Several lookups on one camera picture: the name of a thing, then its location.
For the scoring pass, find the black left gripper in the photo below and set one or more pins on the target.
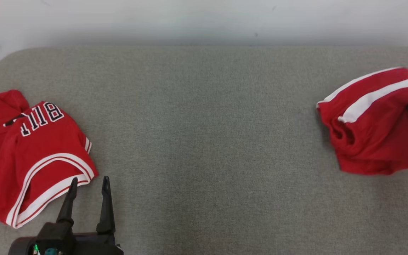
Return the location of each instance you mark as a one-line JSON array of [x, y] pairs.
[[83, 244]]

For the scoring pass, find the red shorts with white stripe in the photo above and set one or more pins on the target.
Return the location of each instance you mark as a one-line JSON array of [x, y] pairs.
[[374, 141]]

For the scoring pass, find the red basketball jersey white trim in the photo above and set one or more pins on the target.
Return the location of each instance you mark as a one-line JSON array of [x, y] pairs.
[[48, 152]]

